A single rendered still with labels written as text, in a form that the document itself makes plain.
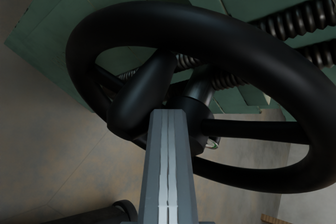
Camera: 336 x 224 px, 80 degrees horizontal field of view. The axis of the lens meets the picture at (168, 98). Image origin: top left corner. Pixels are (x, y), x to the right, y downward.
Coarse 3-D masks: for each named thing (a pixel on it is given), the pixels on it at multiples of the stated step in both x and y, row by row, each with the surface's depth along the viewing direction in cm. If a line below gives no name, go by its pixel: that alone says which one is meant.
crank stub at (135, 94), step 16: (160, 48) 13; (144, 64) 12; (160, 64) 12; (176, 64) 13; (128, 80) 11; (144, 80) 11; (160, 80) 11; (128, 96) 10; (144, 96) 10; (160, 96) 11; (112, 112) 10; (128, 112) 10; (144, 112) 10; (112, 128) 10; (128, 128) 10; (144, 128) 10
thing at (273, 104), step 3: (270, 99) 39; (270, 102) 40; (273, 102) 39; (276, 102) 39; (267, 105) 41; (270, 105) 40; (273, 105) 40; (276, 105) 40; (261, 108) 42; (264, 108) 42; (267, 108) 42; (270, 108) 41; (273, 108) 41
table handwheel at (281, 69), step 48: (144, 0) 12; (96, 48) 15; (192, 48) 11; (240, 48) 10; (288, 48) 10; (96, 96) 26; (192, 96) 23; (288, 96) 11; (144, 144) 33; (192, 144) 20; (288, 192) 22
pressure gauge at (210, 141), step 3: (210, 138) 50; (213, 138) 50; (216, 138) 51; (219, 138) 52; (207, 141) 52; (210, 141) 51; (213, 141) 50; (216, 141) 51; (219, 141) 52; (207, 144) 54; (213, 144) 52; (216, 144) 50; (207, 147) 55; (210, 147) 54; (213, 147) 53; (216, 147) 52
